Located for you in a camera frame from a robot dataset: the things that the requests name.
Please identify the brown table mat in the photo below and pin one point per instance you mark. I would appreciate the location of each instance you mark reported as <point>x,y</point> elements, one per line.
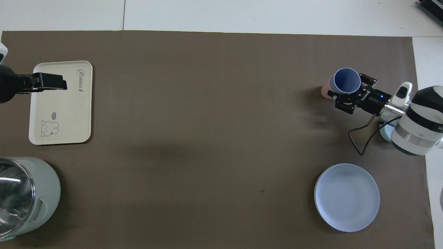
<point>207,138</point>

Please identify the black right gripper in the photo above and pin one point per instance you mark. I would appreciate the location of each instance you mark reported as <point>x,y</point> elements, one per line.
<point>375,99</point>

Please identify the pale blue round plate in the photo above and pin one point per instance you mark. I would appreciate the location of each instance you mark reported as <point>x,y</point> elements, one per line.
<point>346,197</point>

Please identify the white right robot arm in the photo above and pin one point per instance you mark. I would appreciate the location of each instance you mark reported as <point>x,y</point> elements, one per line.
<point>420,121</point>

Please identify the pink cup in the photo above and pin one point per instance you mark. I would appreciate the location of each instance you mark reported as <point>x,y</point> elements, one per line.
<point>326,91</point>

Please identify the light blue bowl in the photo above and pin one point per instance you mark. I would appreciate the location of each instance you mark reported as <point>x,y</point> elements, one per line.
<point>386,133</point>

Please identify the cream rabbit print tray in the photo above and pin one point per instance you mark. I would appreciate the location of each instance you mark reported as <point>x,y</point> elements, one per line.
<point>65,110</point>

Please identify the grey ribbed device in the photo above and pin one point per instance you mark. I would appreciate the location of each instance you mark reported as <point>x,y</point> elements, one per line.
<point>432,7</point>

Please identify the blue ribbed cup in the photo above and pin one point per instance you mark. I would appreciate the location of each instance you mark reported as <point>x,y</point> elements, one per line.
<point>346,81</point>

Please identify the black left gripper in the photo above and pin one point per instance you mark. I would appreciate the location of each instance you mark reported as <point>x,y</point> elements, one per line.
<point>8,84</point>

